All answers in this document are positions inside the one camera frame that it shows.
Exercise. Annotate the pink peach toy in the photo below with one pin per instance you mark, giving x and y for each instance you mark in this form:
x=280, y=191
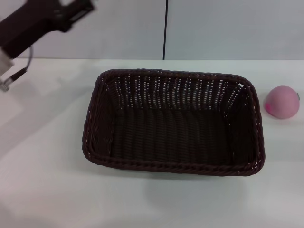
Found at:
x=282, y=103

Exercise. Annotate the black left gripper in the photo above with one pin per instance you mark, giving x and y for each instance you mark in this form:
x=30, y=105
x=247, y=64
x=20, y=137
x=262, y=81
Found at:
x=28, y=26

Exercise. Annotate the black vertical wall strip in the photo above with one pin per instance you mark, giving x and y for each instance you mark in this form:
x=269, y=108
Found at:
x=165, y=28

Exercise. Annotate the black woven plastic basket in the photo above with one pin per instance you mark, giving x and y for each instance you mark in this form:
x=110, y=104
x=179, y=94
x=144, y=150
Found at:
x=173, y=133

